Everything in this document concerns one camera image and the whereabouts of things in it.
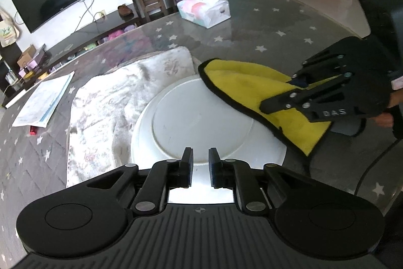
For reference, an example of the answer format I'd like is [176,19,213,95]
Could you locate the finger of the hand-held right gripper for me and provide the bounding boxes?
[260,74,354,115]
[291,46,351,89]

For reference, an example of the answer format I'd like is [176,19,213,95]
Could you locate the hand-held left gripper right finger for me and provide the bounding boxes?
[208,147,315,213]

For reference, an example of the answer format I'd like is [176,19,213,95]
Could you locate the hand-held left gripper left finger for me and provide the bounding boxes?
[85,147,193,216]

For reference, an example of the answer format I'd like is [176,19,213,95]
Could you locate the yellow cleaning cloth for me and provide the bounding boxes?
[198,58,334,157]

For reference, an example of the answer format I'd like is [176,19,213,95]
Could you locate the white plate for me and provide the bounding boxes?
[130,74,287,203]

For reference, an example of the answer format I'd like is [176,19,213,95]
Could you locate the person's right hand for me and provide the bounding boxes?
[373,89,403,128]

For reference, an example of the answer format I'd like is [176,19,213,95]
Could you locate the white patterned towel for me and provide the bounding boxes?
[66,46,196,188]

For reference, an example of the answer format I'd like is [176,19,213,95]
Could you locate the tissue box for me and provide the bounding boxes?
[176,0,231,29]

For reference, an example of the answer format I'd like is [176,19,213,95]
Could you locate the paper booklet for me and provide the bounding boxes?
[12,72,75,128]

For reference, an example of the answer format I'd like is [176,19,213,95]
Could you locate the dark television bench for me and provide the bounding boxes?
[2,12,142,109]

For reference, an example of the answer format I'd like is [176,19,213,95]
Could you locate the purple box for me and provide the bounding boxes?
[19,50,48,74]

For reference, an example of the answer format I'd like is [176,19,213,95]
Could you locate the cardboard box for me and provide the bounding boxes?
[17,45,37,68]

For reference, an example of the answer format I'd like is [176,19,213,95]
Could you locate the cream tote bag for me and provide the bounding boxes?
[0,7,21,47]

